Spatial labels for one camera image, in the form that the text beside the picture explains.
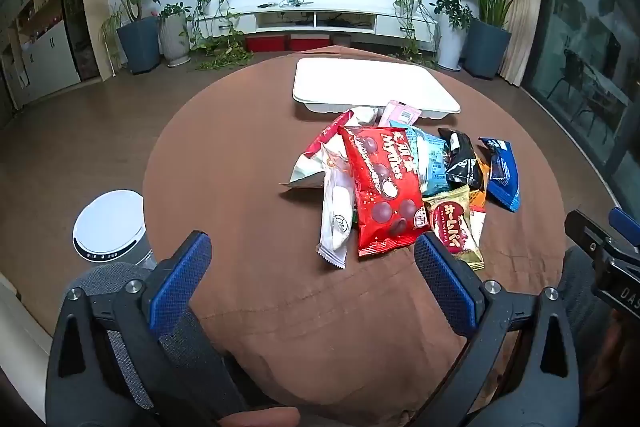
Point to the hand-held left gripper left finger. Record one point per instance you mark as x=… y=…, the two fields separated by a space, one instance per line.
x=182 y=277

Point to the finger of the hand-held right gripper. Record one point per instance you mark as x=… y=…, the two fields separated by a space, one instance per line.
x=590 y=237
x=627 y=227

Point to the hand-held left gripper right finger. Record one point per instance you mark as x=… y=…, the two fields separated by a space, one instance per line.
x=445 y=282

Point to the gold red pie packet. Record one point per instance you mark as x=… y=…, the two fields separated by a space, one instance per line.
x=452 y=222

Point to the red white snack packet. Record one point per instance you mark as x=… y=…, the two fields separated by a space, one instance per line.
x=477 y=222

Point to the orange snack packet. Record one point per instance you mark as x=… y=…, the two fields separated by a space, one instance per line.
x=481 y=187

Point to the dark blue cookie packet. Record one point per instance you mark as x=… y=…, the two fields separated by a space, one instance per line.
x=502 y=177

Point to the red chocolate ball packet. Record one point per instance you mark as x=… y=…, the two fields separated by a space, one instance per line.
x=380 y=187

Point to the light blue snack packet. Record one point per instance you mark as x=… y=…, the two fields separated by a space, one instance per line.
x=432 y=162

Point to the black snack packet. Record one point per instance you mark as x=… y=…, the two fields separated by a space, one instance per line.
x=462 y=157

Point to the long white snack packet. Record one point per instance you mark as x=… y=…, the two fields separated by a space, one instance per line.
x=337 y=207

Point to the pink snack packet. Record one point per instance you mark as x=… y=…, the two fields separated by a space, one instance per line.
x=400 y=112

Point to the large white red snack bag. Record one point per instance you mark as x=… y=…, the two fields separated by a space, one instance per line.
x=320 y=147

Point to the white foam tray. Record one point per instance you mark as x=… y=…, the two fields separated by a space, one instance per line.
x=370 y=82

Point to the person's grey trouser leg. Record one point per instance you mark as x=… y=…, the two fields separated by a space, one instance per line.
x=582 y=307

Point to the white round air purifier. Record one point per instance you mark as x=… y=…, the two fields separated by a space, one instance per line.
x=110 y=227

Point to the glass sliding door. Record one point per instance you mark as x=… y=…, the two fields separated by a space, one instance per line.
x=585 y=32

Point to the small plant in white pot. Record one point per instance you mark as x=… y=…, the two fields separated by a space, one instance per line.
x=175 y=37

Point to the bushy plant in tall white pot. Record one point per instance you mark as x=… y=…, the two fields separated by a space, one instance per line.
x=452 y=37

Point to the red storage box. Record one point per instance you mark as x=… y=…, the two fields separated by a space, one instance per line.
x=265 y=42
x=307 y=41

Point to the small white pot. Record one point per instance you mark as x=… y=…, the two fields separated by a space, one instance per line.
x=342 y=41

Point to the black set-top box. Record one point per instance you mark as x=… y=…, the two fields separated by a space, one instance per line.
x=342 y=23

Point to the white television cabinet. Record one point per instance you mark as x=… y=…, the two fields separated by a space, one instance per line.
x=350 y=12

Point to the built-in wall cabinet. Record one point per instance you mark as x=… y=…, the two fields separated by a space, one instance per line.
x=45 y=32

